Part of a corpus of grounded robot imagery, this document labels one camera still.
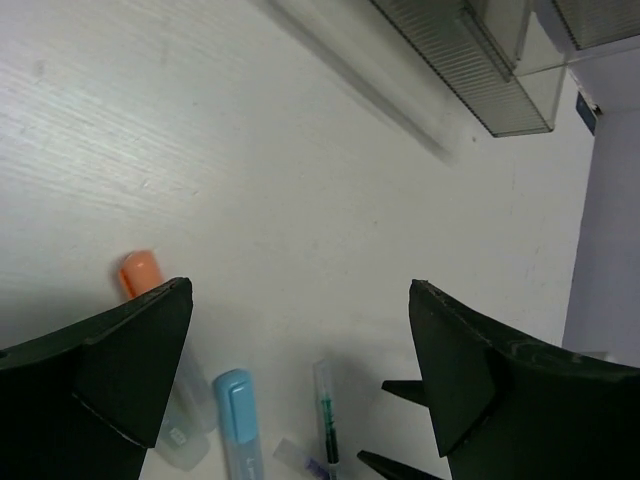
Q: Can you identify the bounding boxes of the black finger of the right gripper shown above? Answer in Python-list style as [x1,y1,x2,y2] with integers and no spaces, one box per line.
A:
[355,379,446,480]

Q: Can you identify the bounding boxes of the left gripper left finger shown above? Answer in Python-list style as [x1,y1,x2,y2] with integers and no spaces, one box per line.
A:
[1,277,193,479]

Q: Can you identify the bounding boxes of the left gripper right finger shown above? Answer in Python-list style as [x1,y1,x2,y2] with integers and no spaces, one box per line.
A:
[409,280,639,479]

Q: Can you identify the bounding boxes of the green grey pen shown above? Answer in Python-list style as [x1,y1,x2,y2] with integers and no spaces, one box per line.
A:
[313,360,341,480]

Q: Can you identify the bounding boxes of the purple pen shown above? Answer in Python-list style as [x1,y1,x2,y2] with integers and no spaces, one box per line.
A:
[273,438,331,480]

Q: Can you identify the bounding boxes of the clear acrylic drawer organizer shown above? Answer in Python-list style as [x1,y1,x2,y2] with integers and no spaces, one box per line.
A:
[373,1,639,137]

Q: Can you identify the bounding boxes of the orange capped marker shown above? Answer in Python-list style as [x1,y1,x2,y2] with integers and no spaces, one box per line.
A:
[118,250,218,433]

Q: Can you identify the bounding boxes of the green capped marker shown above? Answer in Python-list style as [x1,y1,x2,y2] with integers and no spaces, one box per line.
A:
[155,398,210,472]

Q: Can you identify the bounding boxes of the blue capped marker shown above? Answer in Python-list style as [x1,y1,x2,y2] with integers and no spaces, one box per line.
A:
[212,369,264,480]

